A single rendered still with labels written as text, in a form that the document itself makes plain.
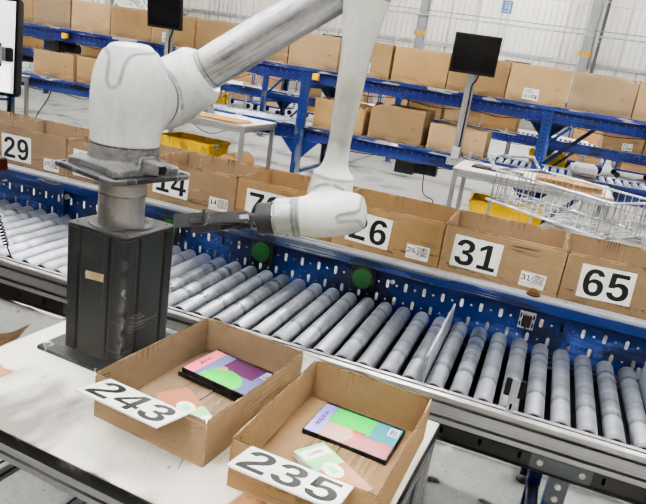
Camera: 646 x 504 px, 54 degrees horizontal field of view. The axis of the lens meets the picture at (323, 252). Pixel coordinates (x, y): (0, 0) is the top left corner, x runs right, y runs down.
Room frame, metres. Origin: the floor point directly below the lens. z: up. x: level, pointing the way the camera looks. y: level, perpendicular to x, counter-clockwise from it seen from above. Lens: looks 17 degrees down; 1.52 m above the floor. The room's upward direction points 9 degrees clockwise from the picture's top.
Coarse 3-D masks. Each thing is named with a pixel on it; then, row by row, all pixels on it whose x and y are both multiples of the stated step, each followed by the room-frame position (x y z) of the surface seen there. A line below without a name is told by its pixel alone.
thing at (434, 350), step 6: (450, 312) 1.88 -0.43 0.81; (450, 318) 1.89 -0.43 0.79; (444, 324) 1.77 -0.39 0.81; (450, 324) 1.93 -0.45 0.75; (444, 330) 1.78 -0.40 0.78; (438, 336) 1.67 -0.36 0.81; (444, 336) 1.82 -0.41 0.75; (438, 342) 1.69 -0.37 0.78; (432, 348) 1.58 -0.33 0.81; (438, 348) 1.73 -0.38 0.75; (432, 354) 1.61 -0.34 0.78; (426, 360) 1.53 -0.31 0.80; (432, 360) 1.64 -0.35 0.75; (426, 366) 1.53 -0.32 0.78; (426, 372) 1.56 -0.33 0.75
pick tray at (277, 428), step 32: (288, 384) 1.20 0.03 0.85; (320, 384) 1.32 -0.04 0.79; (352, 384) 1.30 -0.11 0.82; (384, 384) 1.27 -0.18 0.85; (256, 416) 1.06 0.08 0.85; (288, 416) 1.21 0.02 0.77; (384, 416) 1.26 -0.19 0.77; (416, 416) 1.24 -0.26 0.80; (288, 448) 1.10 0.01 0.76; (416, 448) 1.16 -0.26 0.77; (256, 480) 0.95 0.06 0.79; (384, 480) 1.05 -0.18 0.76
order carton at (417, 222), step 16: (368, 192) 2.45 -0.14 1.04; (384, 192) 2.44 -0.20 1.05; (368, 208) 2.15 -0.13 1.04; (384, 208) 2.43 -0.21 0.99; (400, 208) 2.41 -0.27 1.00; (416, 208) 2.39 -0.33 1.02; (432, 208) 2.37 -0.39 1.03; (448, 208) 2.35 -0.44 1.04; (400, 224) 2.11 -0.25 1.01; (416, 224) 2.10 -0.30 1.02; (432, 224) 2.08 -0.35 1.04; (336, 240) 2.18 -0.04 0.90; (400, 240) 2.11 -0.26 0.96; (416, 240) 2.10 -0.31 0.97; (432, 240) 2.08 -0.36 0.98; (400, 256) 2.11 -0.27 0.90; (432, 256) 2.08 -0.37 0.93
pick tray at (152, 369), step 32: (160, 352) 1.31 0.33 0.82; (192, 352) 1.42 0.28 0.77; (256, 352) 1.41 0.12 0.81; (288, 352) 1.37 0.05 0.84; (128, 384) 1.22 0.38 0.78; (160, 384) 1.27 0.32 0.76; (192, 384) 1.29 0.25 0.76; (96, 416) 1.12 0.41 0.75; (128, 416) 1.09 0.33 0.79; (192, 416) 1.03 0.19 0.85; (224, 416) 1.06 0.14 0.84; (192, 448) 1.03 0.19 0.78; (224, 448) 1.08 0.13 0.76
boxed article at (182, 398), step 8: (160, 392) 1.22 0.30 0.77; (168, 392) 1.22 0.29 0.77; (176, 392) 1.23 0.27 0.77; (184, 392) 1.23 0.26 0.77; (160, 400) 1.19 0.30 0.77; (168, 400) 1.19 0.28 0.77; (176, 400) 1.20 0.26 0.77; (184, 400) 1.20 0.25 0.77; (192, 400) 1.21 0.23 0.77; (184, 408) 1.17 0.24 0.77; (192, 408) 1.18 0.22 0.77; (200, 408) 1.18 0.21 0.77; (200, 416) 1.15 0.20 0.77; (208, 416) 1.15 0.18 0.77
